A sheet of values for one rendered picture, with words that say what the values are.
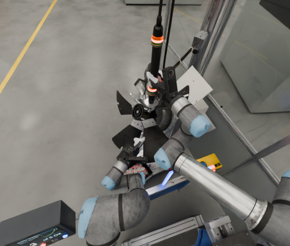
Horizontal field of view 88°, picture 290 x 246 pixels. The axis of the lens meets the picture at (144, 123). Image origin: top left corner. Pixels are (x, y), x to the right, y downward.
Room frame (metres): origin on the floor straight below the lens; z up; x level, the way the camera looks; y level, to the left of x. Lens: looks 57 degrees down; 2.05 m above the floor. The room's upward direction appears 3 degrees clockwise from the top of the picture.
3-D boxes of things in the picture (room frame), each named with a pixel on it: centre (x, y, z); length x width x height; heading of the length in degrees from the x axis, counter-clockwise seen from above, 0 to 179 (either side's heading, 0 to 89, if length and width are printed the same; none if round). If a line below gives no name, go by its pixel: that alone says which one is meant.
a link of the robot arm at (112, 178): (0.19, 0.16, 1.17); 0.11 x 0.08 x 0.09; 150
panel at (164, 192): (0.19, -0.08, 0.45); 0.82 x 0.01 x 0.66; 113
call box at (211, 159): (0.34, -0.44, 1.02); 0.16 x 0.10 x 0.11; 113
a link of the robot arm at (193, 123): (0.32, -0.18, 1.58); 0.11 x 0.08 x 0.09; 33
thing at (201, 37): (1.09, -0.36, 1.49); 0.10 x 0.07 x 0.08; 148
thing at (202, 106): (0.96, -0.49, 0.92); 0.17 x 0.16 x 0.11; 113
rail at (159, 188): (0.19, -0.08, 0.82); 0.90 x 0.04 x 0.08; 113
